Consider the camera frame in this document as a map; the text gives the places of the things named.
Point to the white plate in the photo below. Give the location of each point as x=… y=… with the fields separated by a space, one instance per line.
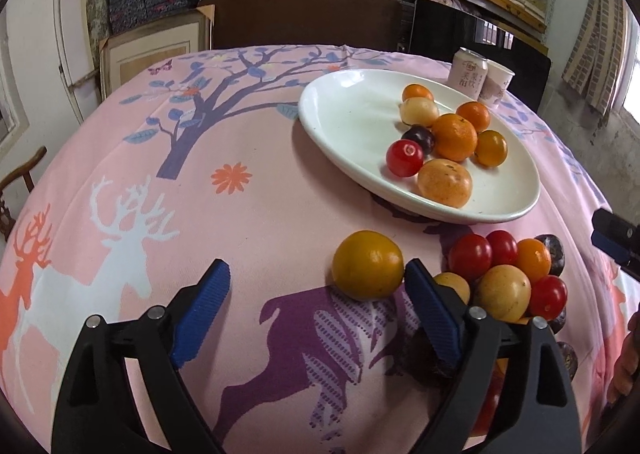
x=350 y=119

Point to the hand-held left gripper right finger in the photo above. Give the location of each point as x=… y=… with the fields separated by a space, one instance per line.
x=432 y=314

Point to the orange tangerine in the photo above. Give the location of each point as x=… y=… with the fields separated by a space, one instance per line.
x=417 y=92
x=454 y=136
x=475 y=114
x=533 y=259

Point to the white door panel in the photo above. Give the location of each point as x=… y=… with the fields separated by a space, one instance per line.
x=75 y=34

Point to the black flat screen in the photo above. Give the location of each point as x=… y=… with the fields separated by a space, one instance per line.
x=450 y=29

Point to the dark red plum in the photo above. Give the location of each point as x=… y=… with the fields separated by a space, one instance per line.
x=487 y=404

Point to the white framed side window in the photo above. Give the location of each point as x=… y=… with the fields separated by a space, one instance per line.
x=7 y=109

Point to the white paper cup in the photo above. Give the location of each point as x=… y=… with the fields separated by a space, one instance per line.
x=497 y=84

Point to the dark brown wooden board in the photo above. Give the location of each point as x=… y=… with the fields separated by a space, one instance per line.
x=300 y=19

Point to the mottled grey stone slab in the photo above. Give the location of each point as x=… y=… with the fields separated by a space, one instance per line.
x=97 y=9

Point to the golden orange round fruit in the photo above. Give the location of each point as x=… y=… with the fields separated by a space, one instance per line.
x=491 y=148
x=367 y=264

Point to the person's right hand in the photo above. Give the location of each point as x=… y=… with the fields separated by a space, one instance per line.
x=627 y=364

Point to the small dark purple plum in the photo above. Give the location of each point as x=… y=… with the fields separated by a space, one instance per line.
x=419 y=136

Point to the small yellow round fruit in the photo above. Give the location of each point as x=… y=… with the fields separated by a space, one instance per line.
x=452 y=286

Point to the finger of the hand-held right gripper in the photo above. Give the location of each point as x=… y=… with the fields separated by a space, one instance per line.
x=607 y=239

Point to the hanging woven bamboo strips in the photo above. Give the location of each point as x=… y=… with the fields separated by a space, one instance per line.
x=595 y=44

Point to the carved wooden chair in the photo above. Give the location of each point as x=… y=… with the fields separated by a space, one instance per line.
x=27 y=168

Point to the bright barred window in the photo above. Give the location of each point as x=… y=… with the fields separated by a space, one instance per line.
x=632 y=74

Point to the framed picture in cardboard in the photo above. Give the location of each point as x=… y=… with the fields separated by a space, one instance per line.
x=150 y=54

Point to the pink drink can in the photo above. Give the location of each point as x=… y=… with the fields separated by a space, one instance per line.
x=465 y=69

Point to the dark purple passion fruit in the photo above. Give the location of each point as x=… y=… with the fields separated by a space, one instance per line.
x=567 y=361
x=422 y=356
x=560 y=321
x=554 y=251

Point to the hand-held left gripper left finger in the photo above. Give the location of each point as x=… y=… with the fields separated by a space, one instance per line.
x=202 y=309

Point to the pink deer print tablecloth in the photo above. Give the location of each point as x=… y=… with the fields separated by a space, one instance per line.
x=280 y=214

